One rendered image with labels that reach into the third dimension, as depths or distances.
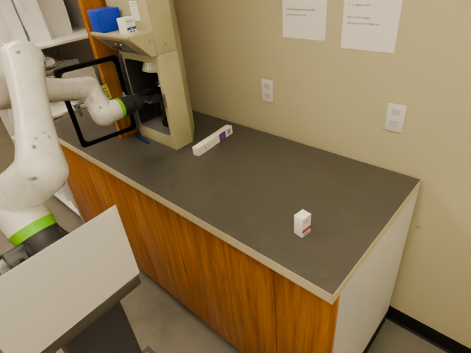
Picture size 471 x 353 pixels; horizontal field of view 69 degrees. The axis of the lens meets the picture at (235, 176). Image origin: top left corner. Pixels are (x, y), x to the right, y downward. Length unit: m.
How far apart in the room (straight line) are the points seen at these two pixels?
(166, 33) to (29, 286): 1.13
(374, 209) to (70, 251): 1.00
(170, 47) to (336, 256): 1.12
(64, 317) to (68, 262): 0.17
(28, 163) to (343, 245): 0.94
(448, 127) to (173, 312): 1.71
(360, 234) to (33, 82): 1.12
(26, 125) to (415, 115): 1.30
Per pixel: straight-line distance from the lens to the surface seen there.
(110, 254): 1.06
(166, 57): 1.65
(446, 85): 1.42
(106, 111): 1.63
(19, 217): 1.11
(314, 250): 1.16
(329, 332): 1.25
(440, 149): 1.51
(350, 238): 1.22
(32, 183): 1.01
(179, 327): 2.17
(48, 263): 0.98
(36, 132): 1.07
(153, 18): 1.60
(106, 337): 1.33
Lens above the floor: 1.77
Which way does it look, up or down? 33 degrees down
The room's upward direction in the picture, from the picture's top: 6 degrees counter-clockwise
